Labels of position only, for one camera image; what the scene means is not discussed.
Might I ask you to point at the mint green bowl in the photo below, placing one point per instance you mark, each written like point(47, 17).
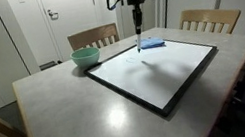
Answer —
point(86, 57)

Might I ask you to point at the black framed whiteboard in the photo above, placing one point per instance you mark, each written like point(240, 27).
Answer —
point(164, 74)

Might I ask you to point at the white marker with green cap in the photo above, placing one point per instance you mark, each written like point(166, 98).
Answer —
point(138, 43)

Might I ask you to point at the folded blue cloth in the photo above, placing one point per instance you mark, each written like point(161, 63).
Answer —
point(153, 42)

